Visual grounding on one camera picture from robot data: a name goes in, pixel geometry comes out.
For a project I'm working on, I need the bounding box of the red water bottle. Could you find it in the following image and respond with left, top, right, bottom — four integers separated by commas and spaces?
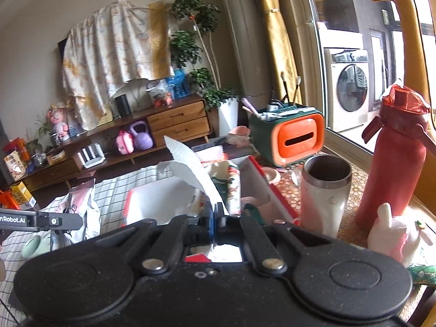
355, 83, 435, 231

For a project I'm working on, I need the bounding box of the wooden TV console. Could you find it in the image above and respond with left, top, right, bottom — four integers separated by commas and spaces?
22, 95, 211, 191

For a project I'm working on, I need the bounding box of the potted green tree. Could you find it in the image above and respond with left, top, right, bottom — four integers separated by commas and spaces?
169, 0, 239, 137

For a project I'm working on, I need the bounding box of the mint green ceramic mug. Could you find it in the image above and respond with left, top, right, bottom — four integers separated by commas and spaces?
22, 232, 51, 260

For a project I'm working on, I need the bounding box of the black white checkered tablecloth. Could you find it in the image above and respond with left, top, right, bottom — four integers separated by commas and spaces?
1, 165, 173, 326

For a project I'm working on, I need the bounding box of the bag of fruit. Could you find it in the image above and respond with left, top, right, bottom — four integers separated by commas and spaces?
147, 79, 172, 108

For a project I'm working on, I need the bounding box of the snack box on console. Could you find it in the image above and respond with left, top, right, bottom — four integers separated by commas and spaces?
4, 151, 27, 181

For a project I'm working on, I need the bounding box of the purple kettlebell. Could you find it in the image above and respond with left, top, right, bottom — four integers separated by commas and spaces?
129, 120, 153, 151

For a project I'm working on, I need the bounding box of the green orange tissue box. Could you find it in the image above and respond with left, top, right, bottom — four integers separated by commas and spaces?
241, 71, 327, 168

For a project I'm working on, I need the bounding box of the black cylindrical speaker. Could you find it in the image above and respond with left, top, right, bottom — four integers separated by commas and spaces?
114, 95, 132, 117

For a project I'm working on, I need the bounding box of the white pink bunny toy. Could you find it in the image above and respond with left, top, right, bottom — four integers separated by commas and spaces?
367, 202, 434, 267

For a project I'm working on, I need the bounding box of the white washing machine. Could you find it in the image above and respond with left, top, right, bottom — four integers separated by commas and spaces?
324, 48, 370, 132

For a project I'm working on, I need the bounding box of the panda print pouch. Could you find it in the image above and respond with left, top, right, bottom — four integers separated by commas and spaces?
50, 179, 101, 251

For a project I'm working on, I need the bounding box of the yellow curtain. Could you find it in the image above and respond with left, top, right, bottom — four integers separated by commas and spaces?
260, 0, 302, 103

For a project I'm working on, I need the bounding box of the red cardboard box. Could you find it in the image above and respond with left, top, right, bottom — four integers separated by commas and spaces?
123, 138, 296, 274

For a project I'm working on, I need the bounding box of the orange gift bag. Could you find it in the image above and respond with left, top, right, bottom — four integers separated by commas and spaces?
0, 191, 20, 210

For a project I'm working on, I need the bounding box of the pink tissue pack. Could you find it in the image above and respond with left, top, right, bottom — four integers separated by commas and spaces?
225, 126, 250, 148

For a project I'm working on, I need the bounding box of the pink plush doll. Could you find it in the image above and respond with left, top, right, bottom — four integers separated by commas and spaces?
47, 102, 69, 143

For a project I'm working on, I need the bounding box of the white steel tumbler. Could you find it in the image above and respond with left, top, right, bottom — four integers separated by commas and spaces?
300, 154, 352, 238

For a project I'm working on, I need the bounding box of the printed Christmas cloth bag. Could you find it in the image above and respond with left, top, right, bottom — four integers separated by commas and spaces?
202, 160, 242, 216

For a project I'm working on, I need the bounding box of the yellow cardboard box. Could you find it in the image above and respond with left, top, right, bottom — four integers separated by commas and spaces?
10, 181, 37, 210

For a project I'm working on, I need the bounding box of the blue plastic bag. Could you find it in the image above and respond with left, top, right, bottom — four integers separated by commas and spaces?
165, 69, 191, 100

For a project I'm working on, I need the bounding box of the white wifi router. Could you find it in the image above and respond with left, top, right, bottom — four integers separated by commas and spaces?
77, 143, 106, 169

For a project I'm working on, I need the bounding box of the floral cloth over TV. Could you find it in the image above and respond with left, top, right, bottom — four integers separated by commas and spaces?
62, 0, 171, 131

